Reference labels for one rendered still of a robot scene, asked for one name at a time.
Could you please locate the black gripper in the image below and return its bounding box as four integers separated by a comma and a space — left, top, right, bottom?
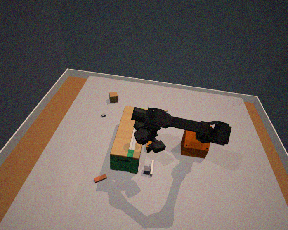
133, 122, 166, 153

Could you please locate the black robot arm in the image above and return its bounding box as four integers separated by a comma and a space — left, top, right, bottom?
131, 107, 231, 146

